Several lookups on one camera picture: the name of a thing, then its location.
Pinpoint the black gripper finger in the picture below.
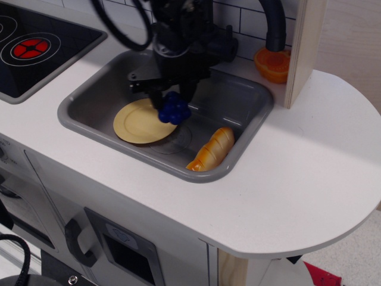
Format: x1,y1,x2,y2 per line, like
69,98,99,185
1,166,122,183
148,89,163,110
179,80,198,103

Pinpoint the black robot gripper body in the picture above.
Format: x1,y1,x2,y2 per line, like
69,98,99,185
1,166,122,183
128,44,212,93

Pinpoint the blue toy blueberry cluster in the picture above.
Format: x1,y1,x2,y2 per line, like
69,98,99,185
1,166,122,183
158,91,192,125

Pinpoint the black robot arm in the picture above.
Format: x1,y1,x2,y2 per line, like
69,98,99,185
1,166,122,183
128,1,218,110

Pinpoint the yellow round toy plate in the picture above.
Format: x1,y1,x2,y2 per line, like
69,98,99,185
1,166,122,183
113,98,177,144

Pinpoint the grey plastic sink basin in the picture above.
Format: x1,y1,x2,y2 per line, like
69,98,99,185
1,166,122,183
58,51,274,183

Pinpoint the dark grey toy faucet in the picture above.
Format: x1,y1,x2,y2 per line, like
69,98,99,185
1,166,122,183
207,1,287,62

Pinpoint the orange toy bread loaf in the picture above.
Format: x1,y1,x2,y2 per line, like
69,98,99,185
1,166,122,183
186,127,235,172

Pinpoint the orange toy fruit half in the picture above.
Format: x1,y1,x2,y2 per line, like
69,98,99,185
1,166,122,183
254,48,291,84

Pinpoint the black toy stovetop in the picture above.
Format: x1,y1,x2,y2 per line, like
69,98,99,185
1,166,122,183
1,2,107,104

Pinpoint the white toy oven door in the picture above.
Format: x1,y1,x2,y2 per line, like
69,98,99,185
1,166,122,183
26,151,218,285

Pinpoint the red cloth on floor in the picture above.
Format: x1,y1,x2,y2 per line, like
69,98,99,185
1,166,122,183
304,262,342,286

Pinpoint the black cable loop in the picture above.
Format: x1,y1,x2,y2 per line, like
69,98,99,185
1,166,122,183
90,0,154,51

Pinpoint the wooden side post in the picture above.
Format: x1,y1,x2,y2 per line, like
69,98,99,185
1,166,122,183
284,0,327,109

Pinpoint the black oven door handle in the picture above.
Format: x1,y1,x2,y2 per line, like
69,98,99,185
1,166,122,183
64,219,97,268

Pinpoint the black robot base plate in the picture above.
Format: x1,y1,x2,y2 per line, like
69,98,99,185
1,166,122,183
0,249,93,286

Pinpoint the black braided cable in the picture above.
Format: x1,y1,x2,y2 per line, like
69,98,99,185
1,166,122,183
0,234,32,286

